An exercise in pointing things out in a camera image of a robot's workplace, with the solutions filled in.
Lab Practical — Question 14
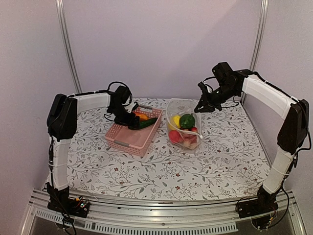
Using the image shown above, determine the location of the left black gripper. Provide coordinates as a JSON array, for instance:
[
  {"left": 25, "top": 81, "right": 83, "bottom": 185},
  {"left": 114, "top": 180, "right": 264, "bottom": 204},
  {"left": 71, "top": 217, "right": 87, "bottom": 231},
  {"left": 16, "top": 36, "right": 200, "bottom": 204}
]
[{"left": 109, "top": 104, "right": 139, "bottom": 129}]

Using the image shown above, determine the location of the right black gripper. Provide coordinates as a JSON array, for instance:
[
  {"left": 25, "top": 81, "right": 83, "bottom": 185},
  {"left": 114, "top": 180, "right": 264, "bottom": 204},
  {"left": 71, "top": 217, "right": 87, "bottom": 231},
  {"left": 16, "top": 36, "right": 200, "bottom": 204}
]
[{"left": 195, "top": 83, "right": 240, "bottom": 113}]

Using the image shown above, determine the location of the green toy cucumber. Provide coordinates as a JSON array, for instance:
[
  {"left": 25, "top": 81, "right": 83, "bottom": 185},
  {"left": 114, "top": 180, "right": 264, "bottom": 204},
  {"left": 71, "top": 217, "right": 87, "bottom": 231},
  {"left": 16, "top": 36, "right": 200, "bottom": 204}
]
[{"left": 138, "top": 117, "right": 157, "bottom": 129}]

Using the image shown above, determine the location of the green toy pepper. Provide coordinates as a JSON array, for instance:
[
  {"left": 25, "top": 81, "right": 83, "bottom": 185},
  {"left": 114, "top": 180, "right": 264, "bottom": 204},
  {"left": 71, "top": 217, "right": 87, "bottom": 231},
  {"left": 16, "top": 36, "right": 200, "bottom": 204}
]
[{"left": 179, "top": 114, "right": 195, "bottom": 129}]

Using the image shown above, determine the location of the clear zip top bag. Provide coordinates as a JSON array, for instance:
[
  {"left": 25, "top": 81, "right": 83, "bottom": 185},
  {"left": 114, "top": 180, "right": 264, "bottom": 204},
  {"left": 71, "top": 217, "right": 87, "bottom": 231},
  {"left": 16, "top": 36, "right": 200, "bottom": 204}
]
[{"left": 165, "top": 98, "right": 203, "bottom": 154}]

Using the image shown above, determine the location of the pink plastic basket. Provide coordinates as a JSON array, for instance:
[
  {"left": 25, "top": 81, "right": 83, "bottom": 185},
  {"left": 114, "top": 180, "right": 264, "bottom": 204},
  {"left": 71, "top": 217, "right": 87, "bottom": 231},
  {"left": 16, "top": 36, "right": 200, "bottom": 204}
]
[{"left": 105, "top": 105, "right": 163, "bottom": 157}]

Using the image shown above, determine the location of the yellow toy pepper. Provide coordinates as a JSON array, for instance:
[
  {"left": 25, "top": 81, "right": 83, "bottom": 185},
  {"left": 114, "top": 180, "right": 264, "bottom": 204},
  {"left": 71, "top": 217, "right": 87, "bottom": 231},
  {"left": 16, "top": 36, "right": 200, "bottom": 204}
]
[{"left": 168, "top": 115, "right": 180, "bottom": 130}]

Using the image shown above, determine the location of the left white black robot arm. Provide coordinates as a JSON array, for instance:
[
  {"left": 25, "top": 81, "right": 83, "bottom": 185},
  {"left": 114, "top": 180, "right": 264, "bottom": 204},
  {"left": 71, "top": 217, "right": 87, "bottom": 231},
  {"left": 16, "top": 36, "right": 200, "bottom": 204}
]
[{"left": 47, "top": 89, "right": 139, "bottom": 212}]

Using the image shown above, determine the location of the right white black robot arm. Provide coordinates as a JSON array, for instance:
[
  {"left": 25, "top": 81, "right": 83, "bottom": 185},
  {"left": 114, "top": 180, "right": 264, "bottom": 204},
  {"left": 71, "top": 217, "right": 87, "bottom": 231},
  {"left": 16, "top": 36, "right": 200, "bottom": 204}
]
[{"left": 194, "top": 66, "right": 311, "bottom": 213}]

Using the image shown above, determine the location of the floral patterned table mat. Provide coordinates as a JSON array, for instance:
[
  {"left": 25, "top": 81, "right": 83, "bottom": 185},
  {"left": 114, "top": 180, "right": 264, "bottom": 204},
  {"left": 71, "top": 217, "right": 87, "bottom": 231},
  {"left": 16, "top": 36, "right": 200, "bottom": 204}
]
[{"left": 53, "top": 101, "right": 270, "bottom": 201}]

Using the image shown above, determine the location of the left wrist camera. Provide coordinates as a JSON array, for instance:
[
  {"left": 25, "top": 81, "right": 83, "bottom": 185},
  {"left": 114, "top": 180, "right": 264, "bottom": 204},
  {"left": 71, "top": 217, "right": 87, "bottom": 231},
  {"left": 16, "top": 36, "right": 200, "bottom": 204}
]
[{"left": 114, "top": 85, "right": 139, "bottom": 113}]

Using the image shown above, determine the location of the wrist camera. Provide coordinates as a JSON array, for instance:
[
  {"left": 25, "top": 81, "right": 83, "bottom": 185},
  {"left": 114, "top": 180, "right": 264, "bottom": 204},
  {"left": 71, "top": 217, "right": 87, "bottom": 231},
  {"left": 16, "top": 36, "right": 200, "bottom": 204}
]
[
  {"left": 198, "top": 62, "right": 233, "bottom": 93},
  {"left": 114, "top": 85, "right": 139, "bottom": 113}
]

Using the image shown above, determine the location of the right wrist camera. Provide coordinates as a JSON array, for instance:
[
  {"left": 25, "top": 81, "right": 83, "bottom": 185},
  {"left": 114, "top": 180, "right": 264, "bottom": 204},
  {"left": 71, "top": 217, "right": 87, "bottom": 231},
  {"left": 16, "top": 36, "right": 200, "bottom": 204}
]
[{"left": 198, "top": 62, "right": 233, "bottom": 93}]

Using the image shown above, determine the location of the front aluminium rail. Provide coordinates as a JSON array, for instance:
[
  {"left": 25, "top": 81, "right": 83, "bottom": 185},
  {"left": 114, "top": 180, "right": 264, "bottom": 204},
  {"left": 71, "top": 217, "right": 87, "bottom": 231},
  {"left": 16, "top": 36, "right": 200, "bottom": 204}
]
[{"left": 20, "top": 189, "right": 308, "bottom": 235}]

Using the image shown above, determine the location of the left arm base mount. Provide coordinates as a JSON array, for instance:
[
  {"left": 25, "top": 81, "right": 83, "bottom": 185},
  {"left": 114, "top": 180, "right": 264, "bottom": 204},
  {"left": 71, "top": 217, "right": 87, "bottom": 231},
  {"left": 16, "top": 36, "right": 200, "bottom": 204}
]
[{"left": 47, "top": 194, "right": 90, "bottom": 218}]

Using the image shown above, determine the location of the right aluminium frame post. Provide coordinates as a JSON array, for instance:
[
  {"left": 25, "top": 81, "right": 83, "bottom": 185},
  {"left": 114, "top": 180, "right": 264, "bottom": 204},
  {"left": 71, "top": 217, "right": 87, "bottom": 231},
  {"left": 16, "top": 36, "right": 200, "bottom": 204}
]
[{"left": 249, "top": 0, "right": 269, "bottom": 71}]

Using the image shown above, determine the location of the aluminium frame post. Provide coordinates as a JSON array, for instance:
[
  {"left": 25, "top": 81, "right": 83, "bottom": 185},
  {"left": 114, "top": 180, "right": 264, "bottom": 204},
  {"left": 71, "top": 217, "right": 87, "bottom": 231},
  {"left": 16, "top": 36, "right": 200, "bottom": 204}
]
[
  {"left": 249, "top": 0, "right": 269, "bottom": 71},
  {"left": 55, "top": 0, "right": 82, "bottom": 93}
]

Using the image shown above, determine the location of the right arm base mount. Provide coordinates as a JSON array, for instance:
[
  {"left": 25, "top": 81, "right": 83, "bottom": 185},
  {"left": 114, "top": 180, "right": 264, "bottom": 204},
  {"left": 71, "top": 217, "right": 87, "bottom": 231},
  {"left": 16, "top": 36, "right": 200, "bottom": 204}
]
[{"left": 235, "top": 197, "right": 278, "bottom": 231}]

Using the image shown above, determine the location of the left aluminium frame post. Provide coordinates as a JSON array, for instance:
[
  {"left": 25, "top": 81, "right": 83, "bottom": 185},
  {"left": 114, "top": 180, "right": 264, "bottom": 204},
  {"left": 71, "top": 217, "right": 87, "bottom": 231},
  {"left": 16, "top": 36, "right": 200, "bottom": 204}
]
[{"left": 55, "top": 0, "right": 82, "bottom": 93}]

